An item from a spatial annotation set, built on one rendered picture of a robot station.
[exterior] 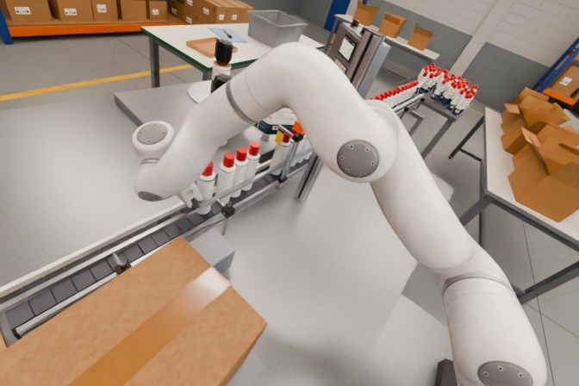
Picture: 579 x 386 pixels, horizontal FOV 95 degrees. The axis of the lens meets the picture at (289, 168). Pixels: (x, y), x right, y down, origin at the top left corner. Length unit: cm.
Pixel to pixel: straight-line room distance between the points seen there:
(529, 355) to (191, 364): 48
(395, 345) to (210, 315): 62
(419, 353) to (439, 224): 61
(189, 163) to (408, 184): 39
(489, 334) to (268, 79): 51
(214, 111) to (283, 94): 13
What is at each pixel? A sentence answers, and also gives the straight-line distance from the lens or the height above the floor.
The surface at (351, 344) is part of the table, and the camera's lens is 92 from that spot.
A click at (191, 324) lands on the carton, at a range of 52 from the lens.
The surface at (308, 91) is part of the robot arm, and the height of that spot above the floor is 146.
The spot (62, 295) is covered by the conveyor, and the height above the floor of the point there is 88.
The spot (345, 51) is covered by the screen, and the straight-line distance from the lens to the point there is 88.
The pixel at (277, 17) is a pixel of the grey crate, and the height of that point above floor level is 95.
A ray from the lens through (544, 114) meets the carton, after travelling 337.
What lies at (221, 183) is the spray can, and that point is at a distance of 89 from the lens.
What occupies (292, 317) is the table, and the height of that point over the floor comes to 83.
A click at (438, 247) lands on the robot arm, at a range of 50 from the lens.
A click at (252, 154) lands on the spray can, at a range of 90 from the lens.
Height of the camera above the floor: 161
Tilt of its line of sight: 39 degrees down
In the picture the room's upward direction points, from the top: 21 degrees clockwise
